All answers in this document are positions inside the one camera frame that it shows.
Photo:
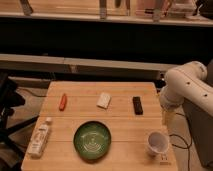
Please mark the black rectangular block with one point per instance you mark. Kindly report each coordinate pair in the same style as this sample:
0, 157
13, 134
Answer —
137, 106

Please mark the black office chair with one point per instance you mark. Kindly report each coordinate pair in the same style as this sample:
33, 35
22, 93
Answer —
9, 99

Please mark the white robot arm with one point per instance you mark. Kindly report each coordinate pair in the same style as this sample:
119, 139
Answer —
185, 82

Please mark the white plastic bottle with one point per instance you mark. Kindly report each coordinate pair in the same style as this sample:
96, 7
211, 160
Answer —
39, 139

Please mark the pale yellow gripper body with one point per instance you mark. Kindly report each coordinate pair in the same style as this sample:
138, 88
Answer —
167, 116

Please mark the wooden upper shelf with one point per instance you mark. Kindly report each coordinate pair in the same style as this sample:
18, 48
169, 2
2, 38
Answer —
163, 12

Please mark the green ceramic bowl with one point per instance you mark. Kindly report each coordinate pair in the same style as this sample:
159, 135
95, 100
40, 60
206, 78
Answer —
92, 140

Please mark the white sponge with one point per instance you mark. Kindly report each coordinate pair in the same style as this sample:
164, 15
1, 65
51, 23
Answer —
104, 100

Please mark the orange carrot toy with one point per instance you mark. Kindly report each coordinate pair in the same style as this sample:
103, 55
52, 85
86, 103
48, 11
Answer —
63, 102

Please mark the grey metal bench rail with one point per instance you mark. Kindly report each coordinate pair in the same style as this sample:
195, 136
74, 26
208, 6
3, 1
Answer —
64, 64

